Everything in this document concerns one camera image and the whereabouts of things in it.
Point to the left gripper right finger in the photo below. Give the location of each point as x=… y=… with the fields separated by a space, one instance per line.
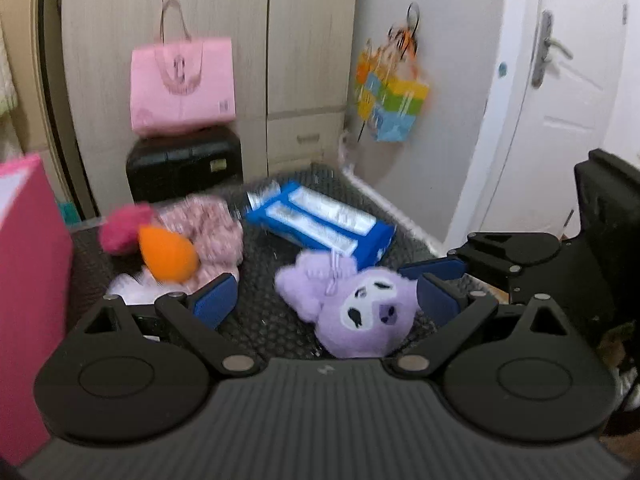
x=458 y=317

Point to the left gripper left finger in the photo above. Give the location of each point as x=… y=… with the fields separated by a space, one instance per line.
x=195 y=318

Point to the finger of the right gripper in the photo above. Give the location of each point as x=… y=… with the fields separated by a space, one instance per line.
x=446 y=269

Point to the purple plush toy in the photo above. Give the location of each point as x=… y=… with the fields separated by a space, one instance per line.
x=356 y=314

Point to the blue wet wipes pack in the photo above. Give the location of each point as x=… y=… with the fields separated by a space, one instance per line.
x=315 y=221

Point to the lilac mesh bath pouf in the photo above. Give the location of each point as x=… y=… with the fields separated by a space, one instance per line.
x=141 y=288

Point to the orange makeup sponge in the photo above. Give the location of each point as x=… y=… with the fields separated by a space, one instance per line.
x=169 y=256

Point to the black bubble mat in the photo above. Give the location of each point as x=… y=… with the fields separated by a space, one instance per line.
x=261 y=323

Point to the pink floral scrunchie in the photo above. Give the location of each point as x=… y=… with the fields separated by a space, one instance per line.
x=217 y=236

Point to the magenta powder puff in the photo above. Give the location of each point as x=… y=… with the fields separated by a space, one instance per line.
x=118 y=234

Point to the small clear plastic wrapper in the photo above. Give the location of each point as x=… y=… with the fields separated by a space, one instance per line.
x=258 y=197

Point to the black small suitcase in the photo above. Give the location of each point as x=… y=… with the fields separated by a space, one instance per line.
x=169 y=167

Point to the pink cardboard box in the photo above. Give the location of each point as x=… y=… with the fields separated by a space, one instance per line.
x=36 y=256

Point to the colourful paper gift bag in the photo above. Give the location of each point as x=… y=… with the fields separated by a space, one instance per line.
x=390 y=89

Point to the white door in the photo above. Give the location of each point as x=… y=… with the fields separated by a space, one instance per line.
x=561 y=121

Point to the pink tote bag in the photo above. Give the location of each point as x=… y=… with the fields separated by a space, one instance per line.
x=181 y=86

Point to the cream fluffy knit cardigan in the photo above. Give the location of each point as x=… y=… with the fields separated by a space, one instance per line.
x=10 y=146

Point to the beige wooden wardrobe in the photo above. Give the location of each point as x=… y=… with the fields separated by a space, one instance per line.
x=93 y=77

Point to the silver door handle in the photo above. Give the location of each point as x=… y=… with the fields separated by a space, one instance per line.
x=546 y=42

